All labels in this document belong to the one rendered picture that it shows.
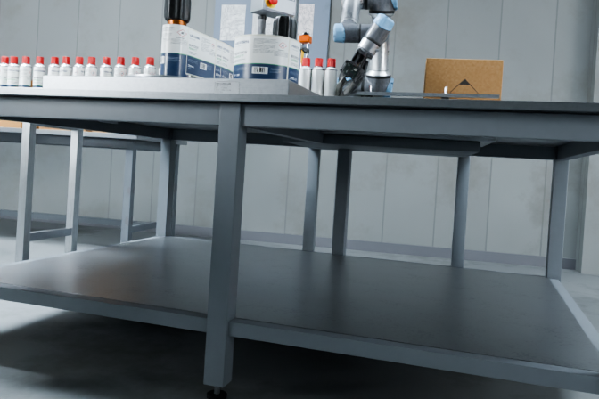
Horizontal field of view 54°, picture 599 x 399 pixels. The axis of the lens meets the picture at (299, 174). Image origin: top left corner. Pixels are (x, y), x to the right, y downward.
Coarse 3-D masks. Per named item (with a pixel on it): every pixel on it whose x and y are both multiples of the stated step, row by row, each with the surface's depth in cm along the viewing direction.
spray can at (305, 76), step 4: (304, 60) 235; (308, 60) 235; (304, 64) 235; (308, 64) 235; (300, 68) 235; (304, 68) 234; (308, 68) 235; (300, 72) 235; (304, 72) 234; (308, 72) 234; (300, 76) 235; (304, 76) 234; (308, 76) 234; (300, 80) 235; (304, 80) 234; (308, 80) 235; (300, 84) 235; (304, 84) 234; (308, 84) 235; (308, 88) 235
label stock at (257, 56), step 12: (240, 36) 174; (252, 36) 171; (264, 36) 170; (276, 36) 170; (240, 48) 174; (252, 48) 171; (264, 48) 170; (276, 48) 171; (288, 48) 173; (240, 60) 173; (252, 60) 171; (264, 60) 170; (276, 60) 171; (288, 60) 173; (240, 72) 173; (252, 72) 171; (264, 72) 170; (276, 72) 171; (288, 72) 173
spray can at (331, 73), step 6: (330, 60) 233; (330, 66) 233; (324, 72) 234; (330, 72) 232; (336, 72) 233; (324, 78) 233; (330, 78) 232; (336, 78) 233; (324, 84) 233; (330, 84) 232; (336, 84) 234; (324, 90) 233; (330, 90) 232
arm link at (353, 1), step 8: (344, 0) 261; (352, 0) 255; (360, 0) 260; (344, 8) 251; (352, 8) 248; (360, 8) 263; (344, 16) 244; (352, 16) 243; (336, 24) 236; (344, 24) 236; (352, 24) 236; (360, 24) 235; (336, 32) 235; (344, 32) 234; (352, 32) 234; (360, 32) 234; (336, 40) 237; (344, 40) 236; (352, 40) 236
